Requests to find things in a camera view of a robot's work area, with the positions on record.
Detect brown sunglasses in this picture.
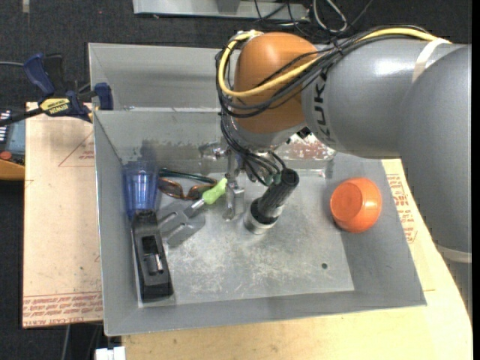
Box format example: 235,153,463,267
157,167,219,203

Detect clear blue plastic cup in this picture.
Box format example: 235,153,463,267
122,160,161,220

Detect black stapler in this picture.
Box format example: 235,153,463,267
130,210,176,302

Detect green-handled metal spatula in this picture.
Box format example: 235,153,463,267
157,178,230,248

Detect brown cardboard board red print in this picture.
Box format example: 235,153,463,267
22,101,438,329

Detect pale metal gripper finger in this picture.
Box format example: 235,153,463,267
234,187,246,218
223,190,236,222

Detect clear plastic container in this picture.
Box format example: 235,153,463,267
279,140,336,180

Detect black cylinder on white bracket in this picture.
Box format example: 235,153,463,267
288,127,313,144

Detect black ribbed cylinder silver base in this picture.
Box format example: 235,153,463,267
243,167,301,236

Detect grey metal bin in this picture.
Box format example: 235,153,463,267
88,42,428,337

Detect orange bowl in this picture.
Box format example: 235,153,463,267
329,177,383,235

